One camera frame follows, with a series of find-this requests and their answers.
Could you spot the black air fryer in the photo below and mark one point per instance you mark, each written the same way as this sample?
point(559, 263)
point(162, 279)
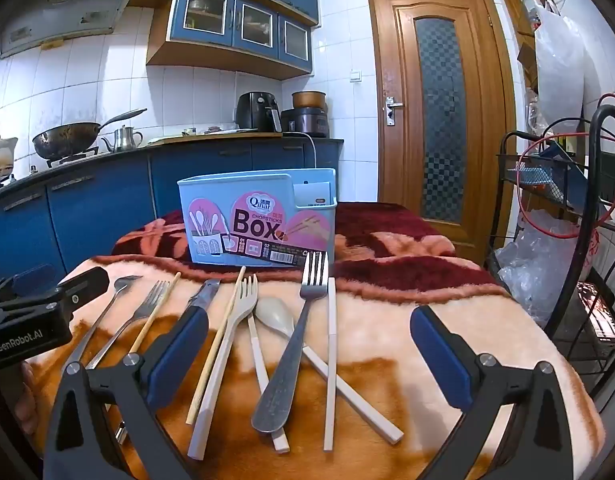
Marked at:
point(252, 110)

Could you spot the printed plush blanket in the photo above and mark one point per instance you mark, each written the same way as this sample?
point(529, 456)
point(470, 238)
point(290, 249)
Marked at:
point(387, 320)

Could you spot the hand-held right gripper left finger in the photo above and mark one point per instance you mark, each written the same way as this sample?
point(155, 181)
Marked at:
point(180, 355)

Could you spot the wooden door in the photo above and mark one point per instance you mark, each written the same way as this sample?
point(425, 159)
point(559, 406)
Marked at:
point(402, 160)

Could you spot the wooden wall shelf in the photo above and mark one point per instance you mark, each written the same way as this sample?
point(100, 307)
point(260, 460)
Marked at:
point(512, 10)

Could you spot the cream plastic fork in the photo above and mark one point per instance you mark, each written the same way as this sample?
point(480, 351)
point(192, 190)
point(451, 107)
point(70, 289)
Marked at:
point(212, 390)

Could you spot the white light switch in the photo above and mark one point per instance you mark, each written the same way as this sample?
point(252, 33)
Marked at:
point(356, 76)

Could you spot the gas stove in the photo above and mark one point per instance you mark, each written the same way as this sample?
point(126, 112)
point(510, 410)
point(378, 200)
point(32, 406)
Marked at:
point(69, 160)

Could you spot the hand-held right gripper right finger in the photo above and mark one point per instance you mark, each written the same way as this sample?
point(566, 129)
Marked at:
point(440, 360)

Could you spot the metal kettle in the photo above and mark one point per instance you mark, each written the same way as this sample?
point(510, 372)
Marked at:
point(125, 140)

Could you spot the black wok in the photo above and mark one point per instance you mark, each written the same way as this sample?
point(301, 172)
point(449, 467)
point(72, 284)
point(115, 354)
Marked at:
point(62, 140)

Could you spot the brown pot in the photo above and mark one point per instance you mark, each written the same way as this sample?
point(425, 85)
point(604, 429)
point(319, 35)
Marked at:
point(309, 100)

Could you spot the light blue utensil box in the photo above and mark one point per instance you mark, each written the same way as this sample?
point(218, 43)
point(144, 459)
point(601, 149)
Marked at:
point(212, 195)

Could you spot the small metal spoon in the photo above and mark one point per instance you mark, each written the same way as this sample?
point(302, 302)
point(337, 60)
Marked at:
point(104, 310)

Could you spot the clear plastic bags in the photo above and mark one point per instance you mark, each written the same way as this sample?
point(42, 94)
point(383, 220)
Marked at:
point(537, 260)

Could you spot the dark rice cooker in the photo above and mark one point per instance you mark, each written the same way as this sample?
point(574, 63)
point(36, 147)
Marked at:
point(307, 120)

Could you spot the blue glass-door wall cabinet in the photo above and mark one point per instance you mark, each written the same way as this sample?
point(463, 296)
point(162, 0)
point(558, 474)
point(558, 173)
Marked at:
point(212, 20)

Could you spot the white plastic bag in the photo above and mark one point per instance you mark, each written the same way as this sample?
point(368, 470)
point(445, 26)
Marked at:
point(557, 60)

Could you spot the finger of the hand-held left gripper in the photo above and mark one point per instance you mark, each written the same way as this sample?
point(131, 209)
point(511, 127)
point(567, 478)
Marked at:
point(32, 280)
point(84, 285)

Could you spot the slim metal fork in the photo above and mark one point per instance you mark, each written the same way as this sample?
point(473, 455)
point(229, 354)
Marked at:
point(145, 307)

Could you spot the large metal fork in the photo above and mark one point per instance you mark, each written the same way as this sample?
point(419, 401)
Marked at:
point(282, 375)

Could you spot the person's left hand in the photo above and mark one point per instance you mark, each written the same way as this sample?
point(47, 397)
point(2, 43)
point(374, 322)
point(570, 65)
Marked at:
point(26, 395)

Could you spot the cream plastic spoon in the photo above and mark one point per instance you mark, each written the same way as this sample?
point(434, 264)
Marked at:
point(275, 312)

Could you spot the grey range hood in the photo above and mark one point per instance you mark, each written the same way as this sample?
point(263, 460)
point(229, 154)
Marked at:
point(62, 15)

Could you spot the blue base cabinets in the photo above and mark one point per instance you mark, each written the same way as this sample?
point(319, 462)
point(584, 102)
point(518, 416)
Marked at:
point(102, 210)

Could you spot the blue basket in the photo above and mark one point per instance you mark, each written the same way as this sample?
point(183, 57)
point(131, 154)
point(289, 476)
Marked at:
point(532, 175)

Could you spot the wooden cutting board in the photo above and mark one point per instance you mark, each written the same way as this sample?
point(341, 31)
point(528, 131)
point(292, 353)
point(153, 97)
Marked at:
point(197, 138)

